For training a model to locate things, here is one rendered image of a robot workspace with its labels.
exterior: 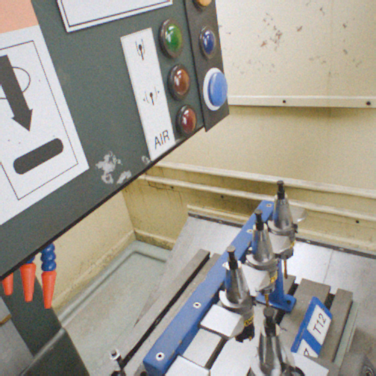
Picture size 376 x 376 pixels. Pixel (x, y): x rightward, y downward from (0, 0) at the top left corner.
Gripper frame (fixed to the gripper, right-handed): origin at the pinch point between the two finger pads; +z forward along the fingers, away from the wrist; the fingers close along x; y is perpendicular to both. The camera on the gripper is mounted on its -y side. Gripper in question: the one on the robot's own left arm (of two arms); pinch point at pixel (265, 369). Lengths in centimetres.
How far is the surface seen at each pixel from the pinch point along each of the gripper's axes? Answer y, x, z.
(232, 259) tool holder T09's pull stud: -11.1, 8.8, 8.8
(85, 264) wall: 51, 38, 104
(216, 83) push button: -43.3, -2.5, 1.3
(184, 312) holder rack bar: -2.7, 1.8, 15.2
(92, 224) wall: 36, 49, 104
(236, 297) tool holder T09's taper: -4.1, 7.5, 8.0
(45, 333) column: 30, -1, 68
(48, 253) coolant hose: -27.9, -14.3, 18.0
